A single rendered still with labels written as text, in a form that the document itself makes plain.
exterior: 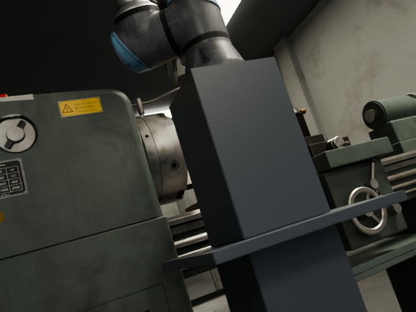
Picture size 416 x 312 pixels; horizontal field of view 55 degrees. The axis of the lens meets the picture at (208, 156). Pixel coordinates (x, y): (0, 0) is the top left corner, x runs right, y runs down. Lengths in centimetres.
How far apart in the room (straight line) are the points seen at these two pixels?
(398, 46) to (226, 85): 388
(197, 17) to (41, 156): 51
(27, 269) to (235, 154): 55
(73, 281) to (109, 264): 9
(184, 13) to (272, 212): 48
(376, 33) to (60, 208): 419
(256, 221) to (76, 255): 47
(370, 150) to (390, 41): 328
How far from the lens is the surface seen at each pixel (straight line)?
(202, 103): 79
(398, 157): 178
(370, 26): 488
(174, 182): 128
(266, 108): 84
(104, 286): 105
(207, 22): 95
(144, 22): 99
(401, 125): 201
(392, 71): 470
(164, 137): 127
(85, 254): 105
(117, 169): 109
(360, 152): 145
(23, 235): 105
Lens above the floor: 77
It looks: 11 degrees up
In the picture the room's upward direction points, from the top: 17 degrees counter-clockwise
